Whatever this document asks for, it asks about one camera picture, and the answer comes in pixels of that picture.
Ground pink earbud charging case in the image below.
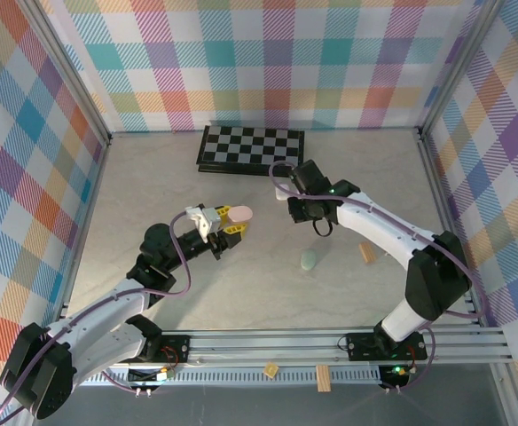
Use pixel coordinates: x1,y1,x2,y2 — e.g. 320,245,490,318
226,204,255,224

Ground black silver chessboard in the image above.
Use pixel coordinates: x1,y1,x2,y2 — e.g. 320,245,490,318
195,124,307,179

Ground small wooden block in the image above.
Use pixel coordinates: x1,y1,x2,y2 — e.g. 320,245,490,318
357,241,378,266

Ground black left control box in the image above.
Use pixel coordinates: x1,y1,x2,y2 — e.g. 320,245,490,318
127,367,175,388

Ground black control box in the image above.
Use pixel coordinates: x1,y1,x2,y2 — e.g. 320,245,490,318
377,362,413,392
127,367,175,388

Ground long wooden block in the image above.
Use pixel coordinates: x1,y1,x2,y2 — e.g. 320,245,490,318
315,364,333,393

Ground black right control box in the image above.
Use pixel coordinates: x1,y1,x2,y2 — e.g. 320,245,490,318
377,362,413,392

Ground thin black cable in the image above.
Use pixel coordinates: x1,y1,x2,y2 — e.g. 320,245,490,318
310,216,333,240

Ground aluminium left floor rail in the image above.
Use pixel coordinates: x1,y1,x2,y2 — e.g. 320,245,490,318
53,135,112,333

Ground aluminium floor rail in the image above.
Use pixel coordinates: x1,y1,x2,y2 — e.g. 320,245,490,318
53,135,112,333
417,130,491,328

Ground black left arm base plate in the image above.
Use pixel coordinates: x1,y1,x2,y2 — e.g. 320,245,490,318
160,333,192,370

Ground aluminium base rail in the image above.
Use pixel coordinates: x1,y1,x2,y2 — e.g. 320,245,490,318
31,327,515,370

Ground aluminium right floor rail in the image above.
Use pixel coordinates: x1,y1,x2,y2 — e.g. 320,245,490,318
417,130,491,328

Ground grey slotted cable duct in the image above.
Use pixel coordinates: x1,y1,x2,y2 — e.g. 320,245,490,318
70,368,396,388

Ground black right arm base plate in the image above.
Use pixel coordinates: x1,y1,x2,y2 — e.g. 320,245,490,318
344,330,429,362

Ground aluminium right corner post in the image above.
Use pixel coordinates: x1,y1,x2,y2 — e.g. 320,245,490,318
417,0,504,137

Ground aluminium corner post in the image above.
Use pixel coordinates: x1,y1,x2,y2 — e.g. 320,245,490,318
19,0,112,146
417,0,504,137

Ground aluminium left corner post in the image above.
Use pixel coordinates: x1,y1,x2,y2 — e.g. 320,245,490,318
19,0,112,146

